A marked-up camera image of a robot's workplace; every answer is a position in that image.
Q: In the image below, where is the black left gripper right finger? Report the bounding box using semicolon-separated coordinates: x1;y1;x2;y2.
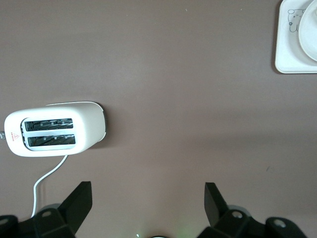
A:
198;182;307;238

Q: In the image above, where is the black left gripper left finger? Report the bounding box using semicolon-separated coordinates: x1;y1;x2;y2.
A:
0;181;93;238

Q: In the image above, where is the cream round bowl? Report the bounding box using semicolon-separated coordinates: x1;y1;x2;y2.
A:
298;0;317;62

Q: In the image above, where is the white two-slot toaster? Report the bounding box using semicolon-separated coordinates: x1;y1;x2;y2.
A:
0;101;108;158

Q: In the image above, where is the brown table mat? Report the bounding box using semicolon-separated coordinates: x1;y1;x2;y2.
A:
0;0;317;238

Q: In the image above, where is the cream rabbit print tray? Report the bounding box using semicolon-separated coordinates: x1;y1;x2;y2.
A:
274;0;317;74

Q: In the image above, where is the white toaster power cable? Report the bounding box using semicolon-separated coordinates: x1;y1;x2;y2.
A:
33;155;68;219

